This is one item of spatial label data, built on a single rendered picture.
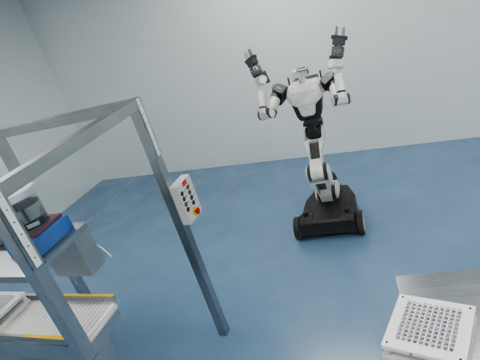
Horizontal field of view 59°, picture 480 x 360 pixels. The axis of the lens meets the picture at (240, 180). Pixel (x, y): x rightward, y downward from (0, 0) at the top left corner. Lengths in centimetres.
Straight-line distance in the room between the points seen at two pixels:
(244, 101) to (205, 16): 108
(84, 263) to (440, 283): 149
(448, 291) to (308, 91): 205
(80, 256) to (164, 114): 400
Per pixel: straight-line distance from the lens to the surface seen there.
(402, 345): 152
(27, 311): 257
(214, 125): 555
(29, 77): 646
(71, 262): 211
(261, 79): 333
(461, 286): 182
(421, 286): 182
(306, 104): 343
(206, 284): 283
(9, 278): 192
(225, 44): 516
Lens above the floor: 209
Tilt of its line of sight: 24 degrees down
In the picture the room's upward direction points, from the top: 18 degrees counter-clockwise
